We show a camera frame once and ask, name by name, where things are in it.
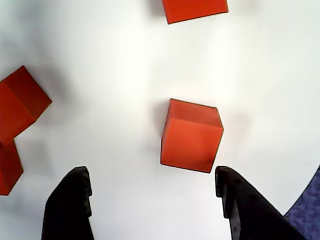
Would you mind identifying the red cube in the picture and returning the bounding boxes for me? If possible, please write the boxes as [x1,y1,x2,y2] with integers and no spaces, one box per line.
[161,0,229,25]
[0,65,53,145]
[160,98,225,174]
[0,136,25,197]

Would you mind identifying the white round plate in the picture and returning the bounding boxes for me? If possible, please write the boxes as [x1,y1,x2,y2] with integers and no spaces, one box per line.
[0,0,320,240]

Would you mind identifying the blue woven table cloth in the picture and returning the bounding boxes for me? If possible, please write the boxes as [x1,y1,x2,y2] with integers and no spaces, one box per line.
[282,164,320,240]

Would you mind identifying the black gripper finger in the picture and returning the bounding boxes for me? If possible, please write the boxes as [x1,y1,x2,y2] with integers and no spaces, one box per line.
[41,165,96,240]
[214,165,308,240]

